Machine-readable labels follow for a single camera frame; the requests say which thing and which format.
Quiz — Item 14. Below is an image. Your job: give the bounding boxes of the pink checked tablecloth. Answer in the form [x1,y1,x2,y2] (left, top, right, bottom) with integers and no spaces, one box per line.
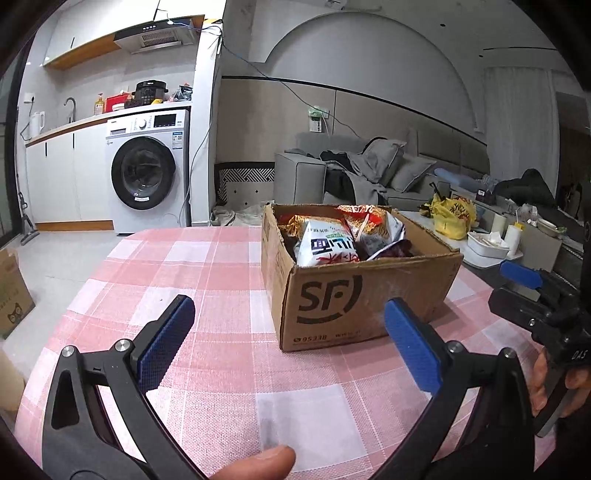
[14,225,559,480]

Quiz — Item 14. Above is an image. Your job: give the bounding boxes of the person's left hand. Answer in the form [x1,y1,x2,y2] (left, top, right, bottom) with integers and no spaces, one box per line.
[210,445,296,480]

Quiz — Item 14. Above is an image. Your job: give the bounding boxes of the white orange noodle snack bag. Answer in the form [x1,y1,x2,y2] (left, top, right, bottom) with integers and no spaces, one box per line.
[281,215,361,268]

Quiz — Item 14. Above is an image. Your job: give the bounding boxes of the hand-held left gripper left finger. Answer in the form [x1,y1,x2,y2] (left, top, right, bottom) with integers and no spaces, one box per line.
[41,294,204,480]

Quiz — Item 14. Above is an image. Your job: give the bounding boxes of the yellow plastic bag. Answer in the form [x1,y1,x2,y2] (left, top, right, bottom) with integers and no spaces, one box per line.
[427,194,476,241]

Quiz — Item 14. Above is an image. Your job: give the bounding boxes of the brown cardboard box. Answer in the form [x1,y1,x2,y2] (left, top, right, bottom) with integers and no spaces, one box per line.
[261,203,465,352]

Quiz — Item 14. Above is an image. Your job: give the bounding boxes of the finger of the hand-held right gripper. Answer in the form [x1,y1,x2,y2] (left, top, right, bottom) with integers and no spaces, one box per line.
[488,286,561,330]
[499,260,561,294]

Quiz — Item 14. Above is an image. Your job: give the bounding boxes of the wall socket with chargers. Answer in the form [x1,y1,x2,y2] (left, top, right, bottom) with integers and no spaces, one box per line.
[307,106,331,134]

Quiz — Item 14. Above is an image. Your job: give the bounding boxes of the white coffee table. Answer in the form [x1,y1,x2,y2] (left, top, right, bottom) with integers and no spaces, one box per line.
[397,210,585,278]

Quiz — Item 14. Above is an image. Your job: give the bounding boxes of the black patterned panel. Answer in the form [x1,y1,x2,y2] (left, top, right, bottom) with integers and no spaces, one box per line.
[215,161,276,206]

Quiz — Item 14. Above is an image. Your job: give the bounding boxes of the white lower kitchen cabinet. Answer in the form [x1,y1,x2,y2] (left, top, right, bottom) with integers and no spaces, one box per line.
[25,122,114,232]

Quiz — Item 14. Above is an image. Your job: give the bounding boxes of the grey sofa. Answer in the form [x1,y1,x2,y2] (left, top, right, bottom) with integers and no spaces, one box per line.
[274,131,490,213]

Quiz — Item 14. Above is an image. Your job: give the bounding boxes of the silver white snack bag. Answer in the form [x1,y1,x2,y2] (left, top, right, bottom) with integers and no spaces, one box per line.
[339,205,407,259]

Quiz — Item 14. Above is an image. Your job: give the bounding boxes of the white plastic container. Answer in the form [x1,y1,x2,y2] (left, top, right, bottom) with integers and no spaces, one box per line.
[466,231,511,259]

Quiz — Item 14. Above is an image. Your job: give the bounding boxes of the white bottle with yellow cap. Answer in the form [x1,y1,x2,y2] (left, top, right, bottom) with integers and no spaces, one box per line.
[503,222,525,257]

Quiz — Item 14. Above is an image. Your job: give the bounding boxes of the white kitchen cabinet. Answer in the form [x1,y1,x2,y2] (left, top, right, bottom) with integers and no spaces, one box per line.
[41,0,204,70]
[25,122,114,232]

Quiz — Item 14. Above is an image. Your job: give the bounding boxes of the dark glass door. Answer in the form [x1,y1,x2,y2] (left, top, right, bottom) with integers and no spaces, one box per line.
[0,60,21,241]

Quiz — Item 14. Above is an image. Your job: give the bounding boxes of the grey pillow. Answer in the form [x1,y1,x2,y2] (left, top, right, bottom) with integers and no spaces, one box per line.
[390,154,437,192]

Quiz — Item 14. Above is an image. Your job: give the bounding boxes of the grey clothing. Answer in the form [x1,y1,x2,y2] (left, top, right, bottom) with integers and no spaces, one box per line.
[321,138,407,204]

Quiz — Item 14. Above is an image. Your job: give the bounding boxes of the stick vacuum cleaner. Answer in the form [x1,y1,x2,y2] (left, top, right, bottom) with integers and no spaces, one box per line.
[16,191,40,245]

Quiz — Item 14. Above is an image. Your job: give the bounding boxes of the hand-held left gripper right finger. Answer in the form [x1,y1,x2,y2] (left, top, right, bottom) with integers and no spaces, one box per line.
[374,298,536,480]

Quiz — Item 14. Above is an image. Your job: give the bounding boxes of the person's right hand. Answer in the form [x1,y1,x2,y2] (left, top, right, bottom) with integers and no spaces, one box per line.
[526,351,591,418]

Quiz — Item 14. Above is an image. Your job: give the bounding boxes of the steel range hood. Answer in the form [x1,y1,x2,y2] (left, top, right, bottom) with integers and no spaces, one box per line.
[113,16,204,54]

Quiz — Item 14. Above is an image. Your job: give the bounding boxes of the white curtain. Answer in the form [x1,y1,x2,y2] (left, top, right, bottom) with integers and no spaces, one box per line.
[485,67,559,176]

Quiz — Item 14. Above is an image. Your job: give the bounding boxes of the black pressure cooker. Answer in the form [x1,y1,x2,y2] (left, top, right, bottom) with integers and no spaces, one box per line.
[131,80,168,108]

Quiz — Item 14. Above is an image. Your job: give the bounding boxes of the white washing machine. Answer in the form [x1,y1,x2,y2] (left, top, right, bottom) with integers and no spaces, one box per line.
[104,108,191,235]

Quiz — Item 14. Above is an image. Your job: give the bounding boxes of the black bag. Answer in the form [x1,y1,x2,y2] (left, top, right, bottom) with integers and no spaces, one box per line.
[494,168,559,208]

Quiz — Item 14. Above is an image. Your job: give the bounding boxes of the floor cardboard box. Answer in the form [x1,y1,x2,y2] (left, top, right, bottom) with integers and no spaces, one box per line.
[0,249,37,340]

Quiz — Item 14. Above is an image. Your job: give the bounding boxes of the white upper kitchen cabinet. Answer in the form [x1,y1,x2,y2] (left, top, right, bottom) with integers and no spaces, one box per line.
[41,0,204,70]

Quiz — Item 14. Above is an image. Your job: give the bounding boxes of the black garment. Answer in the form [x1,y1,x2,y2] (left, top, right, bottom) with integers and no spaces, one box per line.
[321,150,365,204]

